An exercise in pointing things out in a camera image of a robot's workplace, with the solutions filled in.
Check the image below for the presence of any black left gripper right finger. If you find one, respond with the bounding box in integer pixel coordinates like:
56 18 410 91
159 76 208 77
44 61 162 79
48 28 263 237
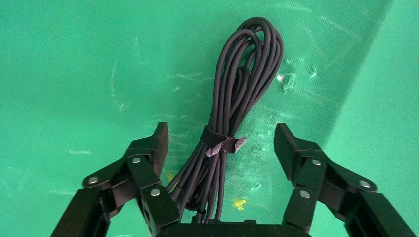
274 123 417 237

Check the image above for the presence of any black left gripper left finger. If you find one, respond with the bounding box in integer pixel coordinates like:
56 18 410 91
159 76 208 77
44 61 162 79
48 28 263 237
50 121 180 237

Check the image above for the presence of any black data cable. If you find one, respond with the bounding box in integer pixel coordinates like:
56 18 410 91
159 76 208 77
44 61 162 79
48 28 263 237
166 17 284 225

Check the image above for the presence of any green table cloth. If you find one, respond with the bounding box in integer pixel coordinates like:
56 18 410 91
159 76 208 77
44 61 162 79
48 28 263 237
0 0 419 237

